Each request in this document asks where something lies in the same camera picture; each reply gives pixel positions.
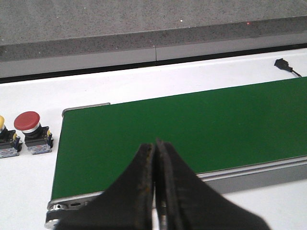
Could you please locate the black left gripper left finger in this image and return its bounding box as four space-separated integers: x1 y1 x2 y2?
56 144 154 230

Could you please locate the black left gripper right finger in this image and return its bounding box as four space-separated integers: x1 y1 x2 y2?
155 140 269 230

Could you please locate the green conveyor belt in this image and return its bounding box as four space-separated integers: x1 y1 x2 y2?
45 77 307 230

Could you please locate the red push button far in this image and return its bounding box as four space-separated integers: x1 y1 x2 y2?
14 111 53 155

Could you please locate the yellow push button far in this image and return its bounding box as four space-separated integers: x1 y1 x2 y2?
0 116 22 159

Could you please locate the grey stone counter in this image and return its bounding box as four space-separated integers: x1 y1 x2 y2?
0 0 307 78

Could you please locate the black sensor with cable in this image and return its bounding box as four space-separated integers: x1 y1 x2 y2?
274 58 302 78

